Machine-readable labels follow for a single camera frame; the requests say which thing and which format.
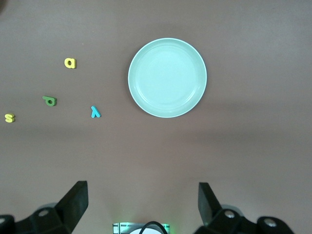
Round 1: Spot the green foam letter p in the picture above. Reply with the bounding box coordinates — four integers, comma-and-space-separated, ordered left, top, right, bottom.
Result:
42, 95, 58, 107

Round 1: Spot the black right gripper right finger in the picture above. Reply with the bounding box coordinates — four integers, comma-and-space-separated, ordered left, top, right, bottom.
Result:
196, 182, 297, 234

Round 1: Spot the brown table cover sheet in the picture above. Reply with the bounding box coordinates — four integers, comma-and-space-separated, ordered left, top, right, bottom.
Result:
0, 0, 312, 234

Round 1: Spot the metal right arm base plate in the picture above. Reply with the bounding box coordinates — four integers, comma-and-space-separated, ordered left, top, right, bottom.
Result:
112, 221, 171, 234

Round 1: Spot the pale green round plate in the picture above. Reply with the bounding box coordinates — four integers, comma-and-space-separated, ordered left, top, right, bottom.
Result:
127, 38, 208, 118

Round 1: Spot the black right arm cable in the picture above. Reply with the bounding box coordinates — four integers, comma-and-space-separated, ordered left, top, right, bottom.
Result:
139, 220, 165, 234

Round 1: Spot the teal foam letter y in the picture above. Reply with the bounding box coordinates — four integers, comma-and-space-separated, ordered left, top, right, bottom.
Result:
90, 105, 101, 119

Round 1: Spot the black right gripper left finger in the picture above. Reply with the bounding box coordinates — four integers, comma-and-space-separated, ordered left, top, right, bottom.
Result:
0, 180, 89, 234

